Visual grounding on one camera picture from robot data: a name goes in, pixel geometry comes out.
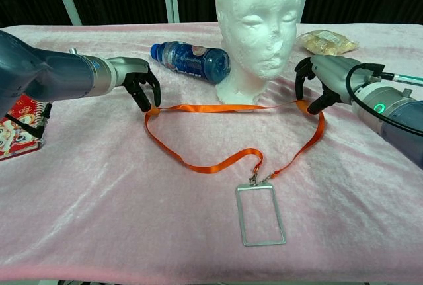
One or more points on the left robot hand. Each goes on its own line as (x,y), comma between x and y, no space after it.
(132,68)

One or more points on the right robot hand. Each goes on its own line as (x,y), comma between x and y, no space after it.
(337,73)

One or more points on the clear badge holder frame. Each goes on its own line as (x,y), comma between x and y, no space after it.
(264,242)

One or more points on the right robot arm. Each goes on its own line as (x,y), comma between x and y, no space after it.
(396,116)

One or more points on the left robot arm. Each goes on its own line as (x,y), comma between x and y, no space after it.
(49,73)

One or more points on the white foam mannequin head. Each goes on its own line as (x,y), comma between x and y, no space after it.
(257,17)

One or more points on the clear bag beige snacks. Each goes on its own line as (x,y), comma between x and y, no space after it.
(327,44)

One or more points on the blue water bottle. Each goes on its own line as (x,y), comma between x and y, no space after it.
(191,61)

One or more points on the green marker black cap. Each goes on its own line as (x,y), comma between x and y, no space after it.
(409,79)

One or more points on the red spiral notebook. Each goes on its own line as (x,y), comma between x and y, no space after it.
(20,133)

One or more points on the pink velvet table cloth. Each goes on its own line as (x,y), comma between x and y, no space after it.
(132,199)

